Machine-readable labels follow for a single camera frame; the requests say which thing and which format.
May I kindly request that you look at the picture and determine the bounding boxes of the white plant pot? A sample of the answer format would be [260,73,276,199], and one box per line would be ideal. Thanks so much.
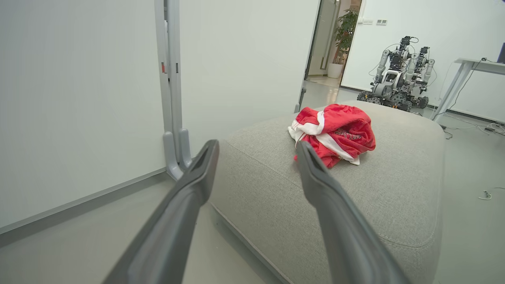
[327,62,345,79]

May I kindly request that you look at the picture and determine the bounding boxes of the white floor cable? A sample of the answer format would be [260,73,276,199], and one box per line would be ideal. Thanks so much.
[478,187,505,201]

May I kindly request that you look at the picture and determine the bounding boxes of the green potted plant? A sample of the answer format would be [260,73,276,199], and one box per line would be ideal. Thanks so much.
[333,9,360,64]

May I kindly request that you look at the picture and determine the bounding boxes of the red clothes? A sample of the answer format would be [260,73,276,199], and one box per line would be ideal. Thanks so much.
[287,103,376,169]

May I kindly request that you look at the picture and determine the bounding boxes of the white desk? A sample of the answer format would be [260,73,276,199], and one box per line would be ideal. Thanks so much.
[431,57,505,122]

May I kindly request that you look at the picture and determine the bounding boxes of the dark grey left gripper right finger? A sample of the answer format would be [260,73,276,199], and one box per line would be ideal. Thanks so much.
[296,140,411,284]

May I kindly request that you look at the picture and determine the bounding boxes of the slim grey partition post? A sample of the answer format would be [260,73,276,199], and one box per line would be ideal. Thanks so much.
[294,88,307,114]

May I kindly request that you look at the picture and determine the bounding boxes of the grey metal partition post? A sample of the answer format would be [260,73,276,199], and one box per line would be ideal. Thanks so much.
[154,0,195,181]

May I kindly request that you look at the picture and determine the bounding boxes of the black floor cable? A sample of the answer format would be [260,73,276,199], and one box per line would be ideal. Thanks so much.
[442,112,505,140]

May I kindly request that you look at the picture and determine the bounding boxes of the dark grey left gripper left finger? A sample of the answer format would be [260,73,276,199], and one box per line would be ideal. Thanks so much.
[102,139,220,284]

